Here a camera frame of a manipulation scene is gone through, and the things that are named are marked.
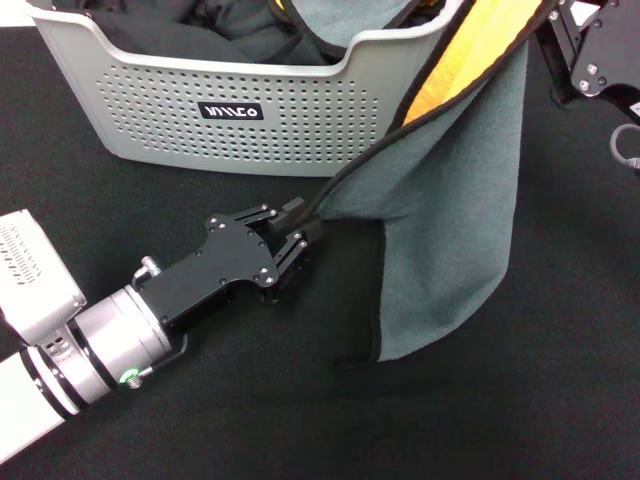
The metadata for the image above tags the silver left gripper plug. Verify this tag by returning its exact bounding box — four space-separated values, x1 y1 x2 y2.
132 255 162 287

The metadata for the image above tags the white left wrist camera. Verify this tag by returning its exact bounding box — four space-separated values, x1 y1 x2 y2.
0 209 87 347

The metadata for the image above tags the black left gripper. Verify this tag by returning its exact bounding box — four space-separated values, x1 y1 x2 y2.
135 197 324 331

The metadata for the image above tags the grey perforated storage box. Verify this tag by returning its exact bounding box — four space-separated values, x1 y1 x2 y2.
24 0 464 179

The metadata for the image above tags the grey yellow towel black trim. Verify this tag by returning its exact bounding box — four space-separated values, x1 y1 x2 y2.
312 0 559 371
267 0 449 54

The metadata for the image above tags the black cloth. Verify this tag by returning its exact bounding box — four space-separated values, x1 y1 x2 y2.
52 0 331 66

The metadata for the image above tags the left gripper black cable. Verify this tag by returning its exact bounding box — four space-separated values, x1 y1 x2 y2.
127 333 189 389

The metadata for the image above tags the right gripper cable with plug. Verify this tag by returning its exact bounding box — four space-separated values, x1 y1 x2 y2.
610 123 640 176

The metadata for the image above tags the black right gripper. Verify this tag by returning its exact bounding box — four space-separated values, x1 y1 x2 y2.
547 0 640 126

